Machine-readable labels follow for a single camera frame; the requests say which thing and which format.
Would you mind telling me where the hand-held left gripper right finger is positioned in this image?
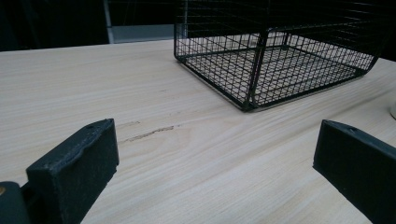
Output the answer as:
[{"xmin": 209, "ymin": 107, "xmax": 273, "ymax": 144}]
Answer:
[{"xmin": 312, "ymin": 119, "xmax": 396, "ymax": 224}]

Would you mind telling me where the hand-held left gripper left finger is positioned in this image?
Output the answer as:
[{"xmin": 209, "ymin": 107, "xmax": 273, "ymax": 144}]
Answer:
[{"xmin": 25, "ymin": 118, "xmax": 120, "ymax": 224}]

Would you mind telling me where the black wire mesh basket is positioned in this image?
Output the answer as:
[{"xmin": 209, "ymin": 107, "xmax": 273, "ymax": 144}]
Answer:
[{"xmin": 173, "ymin": 0, "xmax": 396, "ymax": 113}]

